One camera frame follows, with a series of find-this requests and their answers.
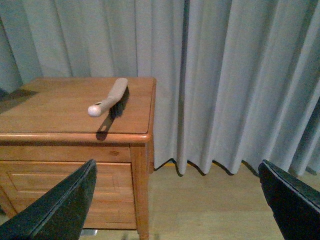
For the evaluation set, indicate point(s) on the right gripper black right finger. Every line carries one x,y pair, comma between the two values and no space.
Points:
295,205

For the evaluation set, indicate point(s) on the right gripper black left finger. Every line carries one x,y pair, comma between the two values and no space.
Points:
60,214

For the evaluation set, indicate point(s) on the beige hand brush black bristles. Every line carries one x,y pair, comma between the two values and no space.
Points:
114,103

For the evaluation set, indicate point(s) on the wooden nightstand with drawers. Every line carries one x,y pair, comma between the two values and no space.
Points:
46,134

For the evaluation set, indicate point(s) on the grey-blue curtain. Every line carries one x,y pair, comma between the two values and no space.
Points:
237,80

